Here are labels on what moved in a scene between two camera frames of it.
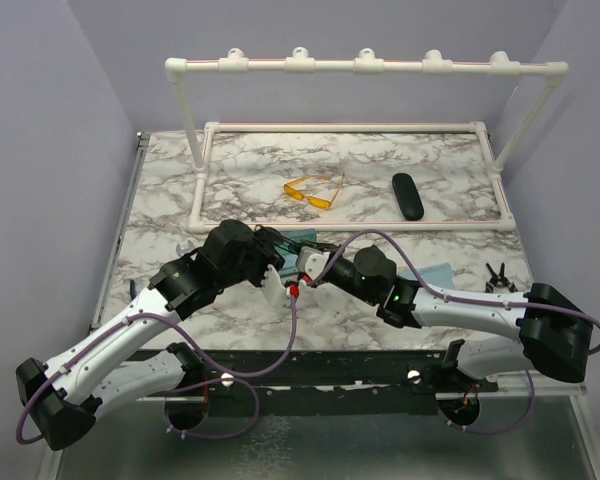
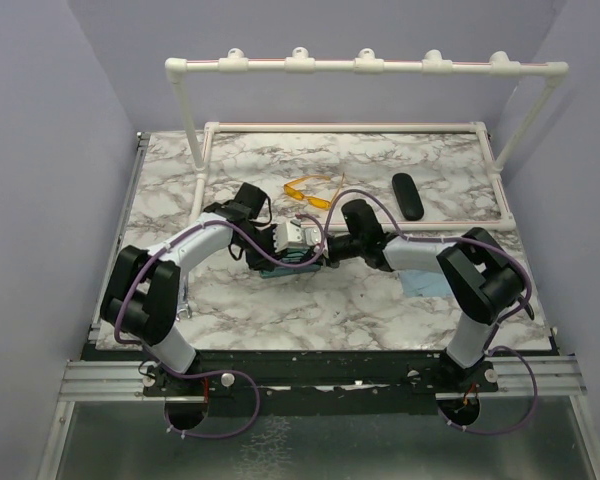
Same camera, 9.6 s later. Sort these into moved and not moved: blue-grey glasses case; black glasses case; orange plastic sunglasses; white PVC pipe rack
Moved: blue-grey glasses case
Not moved: white PVC pipe rack; black glasses case; orange plastic sunglasses
